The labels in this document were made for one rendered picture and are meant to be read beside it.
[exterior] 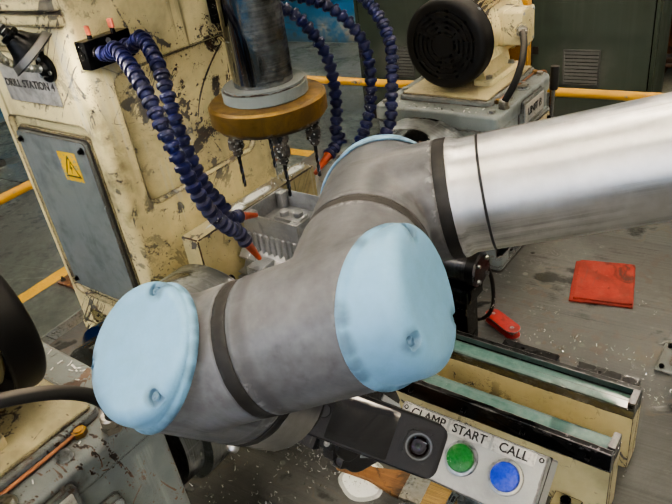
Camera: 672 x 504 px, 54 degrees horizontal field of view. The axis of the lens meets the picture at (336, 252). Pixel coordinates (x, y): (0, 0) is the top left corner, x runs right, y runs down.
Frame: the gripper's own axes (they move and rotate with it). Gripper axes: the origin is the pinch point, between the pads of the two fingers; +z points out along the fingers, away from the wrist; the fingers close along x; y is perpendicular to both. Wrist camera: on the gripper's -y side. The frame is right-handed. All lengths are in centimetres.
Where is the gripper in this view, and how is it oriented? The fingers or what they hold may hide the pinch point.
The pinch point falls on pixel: (399, 433)
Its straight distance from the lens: 71.1
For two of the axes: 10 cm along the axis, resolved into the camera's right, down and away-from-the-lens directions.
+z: 4.7, 3.4, 8.1
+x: -3.7, 9.1, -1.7
